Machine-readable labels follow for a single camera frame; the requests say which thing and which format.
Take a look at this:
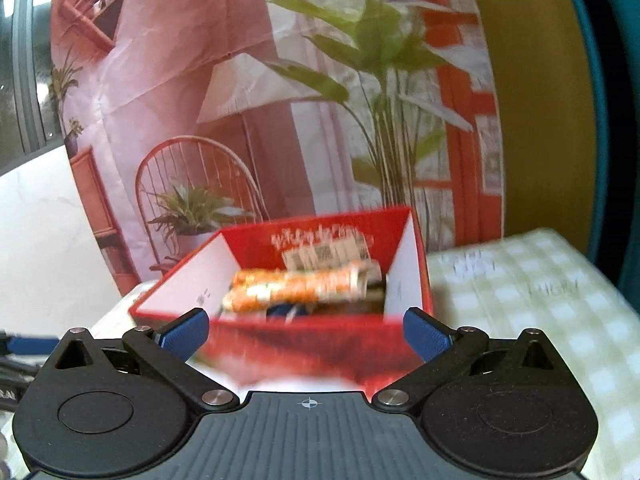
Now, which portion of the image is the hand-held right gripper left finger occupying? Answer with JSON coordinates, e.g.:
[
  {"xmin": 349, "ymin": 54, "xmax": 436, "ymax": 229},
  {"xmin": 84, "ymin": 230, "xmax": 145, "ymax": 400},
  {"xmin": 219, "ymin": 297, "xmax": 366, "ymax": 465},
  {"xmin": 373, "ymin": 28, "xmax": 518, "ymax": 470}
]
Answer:
[{"xmin": 51, "ymin": 308, "xmax": 240, "ymax": 414}]

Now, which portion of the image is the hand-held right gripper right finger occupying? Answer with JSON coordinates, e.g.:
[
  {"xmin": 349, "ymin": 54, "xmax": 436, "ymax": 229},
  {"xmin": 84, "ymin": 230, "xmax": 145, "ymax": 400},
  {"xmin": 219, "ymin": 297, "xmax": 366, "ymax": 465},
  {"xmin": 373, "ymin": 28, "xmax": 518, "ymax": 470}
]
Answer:
[{"xmin": 371, "ymin": 306, "xmax": 574, "ymax": 414}]

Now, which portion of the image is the green checked printed tablecloth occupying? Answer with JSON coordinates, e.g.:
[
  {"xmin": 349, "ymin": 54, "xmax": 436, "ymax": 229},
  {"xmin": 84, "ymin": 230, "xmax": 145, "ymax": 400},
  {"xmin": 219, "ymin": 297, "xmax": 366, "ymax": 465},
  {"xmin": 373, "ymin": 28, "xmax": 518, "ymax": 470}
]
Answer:
[{"xmin": 89, "ymin": 227, "xmax": 640, "ymax": 480}]

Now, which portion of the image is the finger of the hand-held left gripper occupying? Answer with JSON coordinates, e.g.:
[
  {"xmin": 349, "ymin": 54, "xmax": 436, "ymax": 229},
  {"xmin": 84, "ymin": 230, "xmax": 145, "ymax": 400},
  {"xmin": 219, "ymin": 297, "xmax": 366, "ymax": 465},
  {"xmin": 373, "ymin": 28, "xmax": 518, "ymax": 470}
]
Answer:
[{"xmin": 0, "ymin": 331, "xmax": 63, "ymax": 356}]

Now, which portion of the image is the orange snack packet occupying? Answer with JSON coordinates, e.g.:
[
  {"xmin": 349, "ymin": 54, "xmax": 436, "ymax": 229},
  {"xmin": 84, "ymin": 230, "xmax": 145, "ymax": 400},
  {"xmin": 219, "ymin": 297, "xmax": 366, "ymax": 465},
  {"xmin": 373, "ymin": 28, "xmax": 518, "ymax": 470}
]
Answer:
[{"xmin": 221, "ymin": 277, "xmax": 368, "ymax": 315}]

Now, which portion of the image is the teal curtain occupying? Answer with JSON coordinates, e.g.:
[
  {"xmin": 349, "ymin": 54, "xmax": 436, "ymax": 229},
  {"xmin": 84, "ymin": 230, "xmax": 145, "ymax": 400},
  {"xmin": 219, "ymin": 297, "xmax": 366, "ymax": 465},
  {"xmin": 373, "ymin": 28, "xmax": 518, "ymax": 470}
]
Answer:
[{"xmin": 564, "ymin": 0, "xmax": 640, "ymax": 292}]

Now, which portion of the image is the blue cloth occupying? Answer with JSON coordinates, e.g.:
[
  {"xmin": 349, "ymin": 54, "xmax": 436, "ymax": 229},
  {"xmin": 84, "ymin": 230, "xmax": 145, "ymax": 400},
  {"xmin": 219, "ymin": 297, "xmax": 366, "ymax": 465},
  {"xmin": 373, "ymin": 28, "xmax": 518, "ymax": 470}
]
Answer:
[{"xmin": 264, "ymin": 302, "xmax": 313, "ymax": 319}]

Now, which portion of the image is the red strawberry print cardboard box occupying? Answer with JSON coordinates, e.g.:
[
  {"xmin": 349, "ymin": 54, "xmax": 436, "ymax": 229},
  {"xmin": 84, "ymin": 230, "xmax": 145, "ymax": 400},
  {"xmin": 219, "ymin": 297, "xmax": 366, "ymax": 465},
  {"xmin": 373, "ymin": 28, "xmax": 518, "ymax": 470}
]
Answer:
[{"xmin": 129, "ymin": 205, "xmax": 435, "ymax": 397}]

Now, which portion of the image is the window with grey frame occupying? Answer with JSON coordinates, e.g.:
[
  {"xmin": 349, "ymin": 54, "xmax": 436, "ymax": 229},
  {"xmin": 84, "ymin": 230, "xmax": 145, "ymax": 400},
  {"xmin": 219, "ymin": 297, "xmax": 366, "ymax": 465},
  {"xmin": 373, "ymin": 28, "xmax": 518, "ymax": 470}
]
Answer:
[{"xmin": 0, "ymin": 0, "xmax": 67, "ymax": 172}]

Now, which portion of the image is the orange white patterned cloth roll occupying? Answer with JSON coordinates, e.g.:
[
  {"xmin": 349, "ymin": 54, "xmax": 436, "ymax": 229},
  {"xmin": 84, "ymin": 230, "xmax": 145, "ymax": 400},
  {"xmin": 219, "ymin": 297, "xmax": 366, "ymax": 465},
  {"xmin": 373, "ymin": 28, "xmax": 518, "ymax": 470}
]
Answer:
[{"xmin": 231, "ymin": 260, "xmax": 387, "ymax": 288}]

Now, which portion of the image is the printed room scene wall poster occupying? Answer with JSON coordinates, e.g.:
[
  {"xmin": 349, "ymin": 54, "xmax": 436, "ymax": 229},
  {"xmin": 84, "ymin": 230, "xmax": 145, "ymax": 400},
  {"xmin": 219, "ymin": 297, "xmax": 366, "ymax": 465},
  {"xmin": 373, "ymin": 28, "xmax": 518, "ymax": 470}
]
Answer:
[{"xmin": 50, "ymin": 0, "xmax": 507, "ymax": 297}]

